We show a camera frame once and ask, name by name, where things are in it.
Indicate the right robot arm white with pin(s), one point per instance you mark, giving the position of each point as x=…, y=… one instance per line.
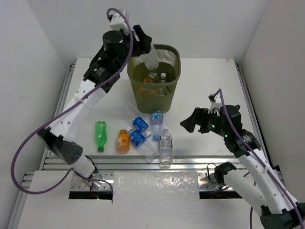
x=275, y=206

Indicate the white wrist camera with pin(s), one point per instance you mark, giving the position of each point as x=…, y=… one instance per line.
x=118, y=23
x=216, y=103

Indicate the orange tea bottle white cap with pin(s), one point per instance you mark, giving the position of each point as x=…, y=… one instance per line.
x=154, y=92

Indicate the clear bottle colourful label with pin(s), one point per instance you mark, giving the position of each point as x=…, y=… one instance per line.
x=157, y=124

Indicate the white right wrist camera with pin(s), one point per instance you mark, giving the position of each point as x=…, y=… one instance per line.
x=216, y=103

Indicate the green plastic bottle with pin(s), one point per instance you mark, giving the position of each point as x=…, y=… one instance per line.
x=100, y=135

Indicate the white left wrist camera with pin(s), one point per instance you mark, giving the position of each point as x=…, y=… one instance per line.
x=118, y=23

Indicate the clear bottle green-white label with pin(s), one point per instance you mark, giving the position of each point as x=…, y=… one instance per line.
x=166, y=148

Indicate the crushed bottle yellow label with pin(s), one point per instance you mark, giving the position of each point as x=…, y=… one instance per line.
x=152, y=77

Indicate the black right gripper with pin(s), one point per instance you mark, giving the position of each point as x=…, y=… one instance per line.
x=198, y=117

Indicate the aluminium rail frame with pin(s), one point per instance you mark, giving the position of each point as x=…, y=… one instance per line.
x=146, y=197

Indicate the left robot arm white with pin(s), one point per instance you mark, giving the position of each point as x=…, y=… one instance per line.
x=103, y=72

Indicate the blue label bottle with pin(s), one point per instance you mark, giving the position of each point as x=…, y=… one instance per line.
x=133, y=118
x=141, y=143

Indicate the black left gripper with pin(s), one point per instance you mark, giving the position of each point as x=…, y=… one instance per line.
x=143, y=41

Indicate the small orange juice bottle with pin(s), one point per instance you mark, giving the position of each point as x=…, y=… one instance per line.
x=123, y=142

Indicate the olive green mesh bin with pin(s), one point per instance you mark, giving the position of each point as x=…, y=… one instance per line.
x=151, y=97

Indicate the tall clear bottle white cap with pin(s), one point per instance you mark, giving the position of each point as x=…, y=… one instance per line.
x=151, y=59

